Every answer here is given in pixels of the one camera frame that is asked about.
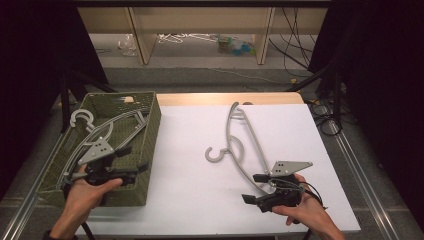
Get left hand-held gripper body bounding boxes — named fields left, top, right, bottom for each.
left=78, top=136, right=138, bottom=186

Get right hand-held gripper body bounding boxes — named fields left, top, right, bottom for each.
left=256, top=160, right=314, bottom=214

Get green woven basket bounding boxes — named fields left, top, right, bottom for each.
left=36, top=91, right=163, bottom=208

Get grey plastic clothes hanger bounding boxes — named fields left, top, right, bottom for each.
left=204, top=101, right=272, bottom=196
left=61, top=109, right=151, bottom=188

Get person's right hand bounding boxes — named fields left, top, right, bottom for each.
left=271, top=173, right=334, bottom=234

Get person's left hand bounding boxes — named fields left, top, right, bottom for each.
left=64, top=165, right=124, bottom=218

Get white table sheet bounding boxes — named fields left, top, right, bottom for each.
left=74, top=103, right=362, bottom=238

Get clear plastic bag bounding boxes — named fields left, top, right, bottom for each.
left=117, top=33, right=138, bottom=57

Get colourful toys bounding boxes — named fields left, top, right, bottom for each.
left=218, top=34, right=256, bottom=57

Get wooden shelf unit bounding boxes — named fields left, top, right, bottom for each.
left=77, top=6, right=329, bottom=66

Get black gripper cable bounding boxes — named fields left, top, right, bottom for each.
left=298, top=180, right=328, bottom=212
left=80, top=221, right=97, bottom=240

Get aluminium rail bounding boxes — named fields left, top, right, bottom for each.
left=0, top=133, right=69, bottom=240
left=328, top=119, right=403, bottom=240

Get coiled black floor cable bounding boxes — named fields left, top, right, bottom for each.
left=309, top=99, right=344, bottom=137

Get white wire hangers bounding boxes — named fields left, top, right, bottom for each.
left=158, top=33, right=218, bottom=45

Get hanging black cables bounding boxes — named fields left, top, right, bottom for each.
left=268, top=6, right=322, bottom=70

